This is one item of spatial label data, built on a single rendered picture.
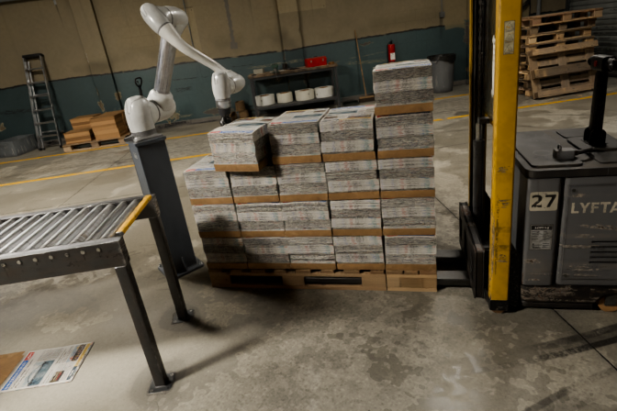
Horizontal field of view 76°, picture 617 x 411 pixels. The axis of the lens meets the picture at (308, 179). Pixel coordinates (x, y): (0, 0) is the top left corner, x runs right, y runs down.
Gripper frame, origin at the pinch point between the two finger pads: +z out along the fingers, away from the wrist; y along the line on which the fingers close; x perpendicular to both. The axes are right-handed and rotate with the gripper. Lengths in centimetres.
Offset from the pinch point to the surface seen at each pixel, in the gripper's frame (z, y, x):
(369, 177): 16, -16, -88
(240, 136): -10.0, -26.9, -20.0
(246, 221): 46, -18, -13
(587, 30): -30, 592, -405
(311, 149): 0, -17, -57
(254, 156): 1.4, -26.5, -26.9
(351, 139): -5, -17, -78
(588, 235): 36, -31, -191
